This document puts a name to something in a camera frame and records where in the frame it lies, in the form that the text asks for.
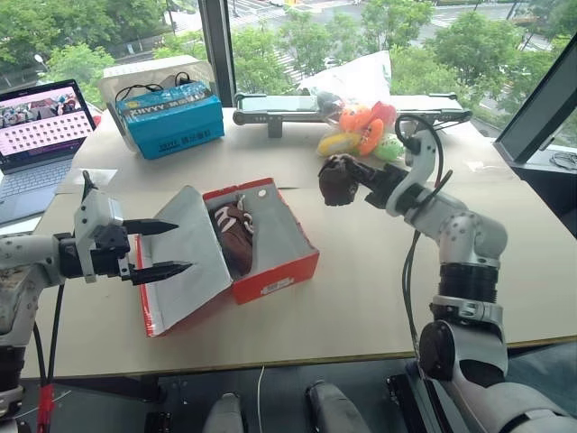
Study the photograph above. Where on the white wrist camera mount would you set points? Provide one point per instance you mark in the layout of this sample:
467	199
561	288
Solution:
421	167
92	209

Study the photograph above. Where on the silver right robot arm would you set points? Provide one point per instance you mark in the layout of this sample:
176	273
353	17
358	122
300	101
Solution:
469	234

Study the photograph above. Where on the red plush toy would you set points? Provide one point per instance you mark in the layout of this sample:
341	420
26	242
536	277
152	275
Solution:
385	115

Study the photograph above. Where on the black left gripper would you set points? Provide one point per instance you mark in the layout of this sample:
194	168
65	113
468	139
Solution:
108	252

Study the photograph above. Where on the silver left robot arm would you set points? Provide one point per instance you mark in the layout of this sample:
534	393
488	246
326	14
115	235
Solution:
27	261

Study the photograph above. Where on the dark plush toy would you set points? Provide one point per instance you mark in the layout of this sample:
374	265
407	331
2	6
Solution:
328	101

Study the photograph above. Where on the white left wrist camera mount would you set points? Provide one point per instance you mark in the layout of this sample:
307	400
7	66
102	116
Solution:
92	209

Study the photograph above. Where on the green plush toy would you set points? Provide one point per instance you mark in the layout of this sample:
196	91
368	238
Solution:
390	148

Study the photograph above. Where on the red shoebox with hinged lid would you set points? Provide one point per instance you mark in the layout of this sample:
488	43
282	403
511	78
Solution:
275	252

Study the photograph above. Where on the clear plastic bag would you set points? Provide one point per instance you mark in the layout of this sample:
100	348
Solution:
356	76

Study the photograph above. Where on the grey rounded shape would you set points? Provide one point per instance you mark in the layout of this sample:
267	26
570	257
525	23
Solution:
336	408
225	412

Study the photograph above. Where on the blue cardboard box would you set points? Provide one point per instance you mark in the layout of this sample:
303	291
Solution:
173	119

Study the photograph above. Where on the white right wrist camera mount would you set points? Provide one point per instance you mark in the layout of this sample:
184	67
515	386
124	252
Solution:
421	167

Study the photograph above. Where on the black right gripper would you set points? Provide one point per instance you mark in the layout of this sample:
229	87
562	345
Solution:
383	187

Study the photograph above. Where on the white plastic storage bin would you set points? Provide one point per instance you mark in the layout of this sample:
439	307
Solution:
149	70

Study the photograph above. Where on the yellow plush toy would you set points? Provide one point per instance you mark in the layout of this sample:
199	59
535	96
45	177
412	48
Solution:
336	143

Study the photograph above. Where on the black base bracket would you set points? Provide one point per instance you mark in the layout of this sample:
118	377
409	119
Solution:
167	406
403	394

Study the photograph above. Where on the orange plush toy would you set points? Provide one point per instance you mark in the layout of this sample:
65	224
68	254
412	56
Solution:
358	124

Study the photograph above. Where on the silver laptop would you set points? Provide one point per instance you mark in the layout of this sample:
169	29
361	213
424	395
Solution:
36	135

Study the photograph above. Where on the brown shoe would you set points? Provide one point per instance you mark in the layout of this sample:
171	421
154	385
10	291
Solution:
337	180
234	234

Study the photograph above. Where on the dark window frame post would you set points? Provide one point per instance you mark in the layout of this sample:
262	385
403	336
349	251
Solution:
216	49

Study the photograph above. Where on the black monitor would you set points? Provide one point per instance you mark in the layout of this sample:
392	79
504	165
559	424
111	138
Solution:
536	117

